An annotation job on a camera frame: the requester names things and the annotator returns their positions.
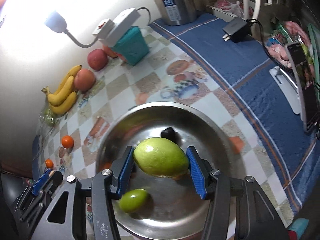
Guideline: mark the blue striped cloth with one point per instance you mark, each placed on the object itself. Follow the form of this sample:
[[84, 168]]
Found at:
[[242, 70]]

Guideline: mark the dark plum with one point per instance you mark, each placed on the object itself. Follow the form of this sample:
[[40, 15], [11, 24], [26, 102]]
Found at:
[[169, 134]]

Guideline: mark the patterned checkered tablecloth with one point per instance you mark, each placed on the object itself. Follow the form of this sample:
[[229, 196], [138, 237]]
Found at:
[[166, 74]]

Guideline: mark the orange tangerine far left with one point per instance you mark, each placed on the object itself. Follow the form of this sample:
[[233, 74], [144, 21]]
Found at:
[[49, 164]]

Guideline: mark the large green mango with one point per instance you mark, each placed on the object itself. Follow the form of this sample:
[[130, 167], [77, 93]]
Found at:
[[160, 157]]

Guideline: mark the white usb lamp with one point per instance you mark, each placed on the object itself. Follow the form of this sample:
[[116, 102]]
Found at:
[[58, 24]]

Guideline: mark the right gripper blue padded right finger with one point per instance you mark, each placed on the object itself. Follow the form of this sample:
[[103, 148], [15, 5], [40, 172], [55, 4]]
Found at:
[[198, 172]]

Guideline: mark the yellow banana bunch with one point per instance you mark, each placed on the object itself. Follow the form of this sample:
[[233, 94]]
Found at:
[[62, 100]]

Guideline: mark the small green mango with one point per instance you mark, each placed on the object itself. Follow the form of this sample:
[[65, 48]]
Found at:
[[133, 200]]

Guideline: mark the black charger adapter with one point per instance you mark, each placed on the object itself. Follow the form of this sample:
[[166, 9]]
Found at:
[[236, 30]]

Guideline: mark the round steel plate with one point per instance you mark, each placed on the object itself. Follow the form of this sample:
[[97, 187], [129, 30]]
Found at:
[[175, 210]]

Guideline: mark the clear plastic box green fruit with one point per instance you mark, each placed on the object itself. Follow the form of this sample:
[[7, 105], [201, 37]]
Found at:
[[46, 121]]

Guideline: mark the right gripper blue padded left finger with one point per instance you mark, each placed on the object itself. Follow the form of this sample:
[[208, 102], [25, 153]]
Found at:
[[124, 169]]

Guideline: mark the white phone stand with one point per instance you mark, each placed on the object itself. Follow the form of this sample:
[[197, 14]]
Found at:
[[288, 87]]

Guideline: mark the orange tangerine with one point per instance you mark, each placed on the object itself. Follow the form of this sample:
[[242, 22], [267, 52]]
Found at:
[[67, 141], [49, 164]]

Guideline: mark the smartphone on stand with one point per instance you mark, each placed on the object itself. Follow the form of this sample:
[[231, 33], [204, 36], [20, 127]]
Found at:
[[306, 85]]

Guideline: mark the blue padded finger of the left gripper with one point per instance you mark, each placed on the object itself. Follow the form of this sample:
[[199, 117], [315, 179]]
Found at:
[[41, 181]]

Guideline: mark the red apple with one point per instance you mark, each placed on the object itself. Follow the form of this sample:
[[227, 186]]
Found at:
[[97, 59], [84, 80], [109, 52]]

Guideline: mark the snack packets pile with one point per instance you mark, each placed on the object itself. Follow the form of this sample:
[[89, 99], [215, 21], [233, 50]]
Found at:
[[284, 33]]

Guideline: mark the red apple middle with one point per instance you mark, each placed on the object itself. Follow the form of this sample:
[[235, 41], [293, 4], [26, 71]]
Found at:
[[97, 59]]

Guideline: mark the teal box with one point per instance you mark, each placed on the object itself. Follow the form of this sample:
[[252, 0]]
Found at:
[[131, 47]]

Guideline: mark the red apple right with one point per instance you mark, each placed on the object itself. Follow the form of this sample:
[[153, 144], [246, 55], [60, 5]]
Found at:
[[109, 52]]

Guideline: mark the orange tangerine far right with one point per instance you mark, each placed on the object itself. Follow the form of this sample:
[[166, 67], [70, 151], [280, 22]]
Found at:
[[67, 141]]

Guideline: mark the red apple front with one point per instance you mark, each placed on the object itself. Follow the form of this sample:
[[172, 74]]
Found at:
[[84, 80]]

